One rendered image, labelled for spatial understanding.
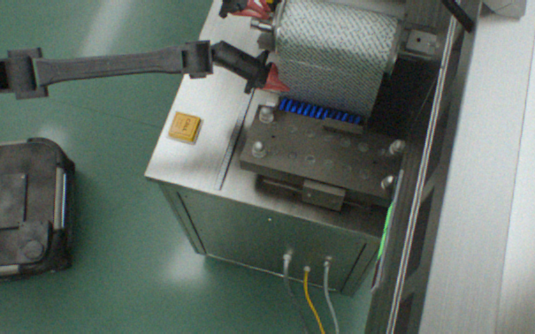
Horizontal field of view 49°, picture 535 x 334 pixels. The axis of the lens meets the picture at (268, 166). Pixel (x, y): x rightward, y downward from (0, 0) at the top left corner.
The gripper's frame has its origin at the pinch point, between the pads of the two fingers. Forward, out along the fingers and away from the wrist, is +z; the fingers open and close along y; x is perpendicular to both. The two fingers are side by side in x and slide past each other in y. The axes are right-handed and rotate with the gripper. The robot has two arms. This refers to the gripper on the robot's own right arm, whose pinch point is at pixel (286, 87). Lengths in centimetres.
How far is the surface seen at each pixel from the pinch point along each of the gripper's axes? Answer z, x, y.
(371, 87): 12.8, 18.1, 0.3
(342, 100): 11.9, 7.7, 0.3
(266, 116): -1.8, -2.6, 8.1
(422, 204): 8, 50, 36
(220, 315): 40, -100, 46
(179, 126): -16.0, -25.8, 10.9
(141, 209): 1, -122, 13
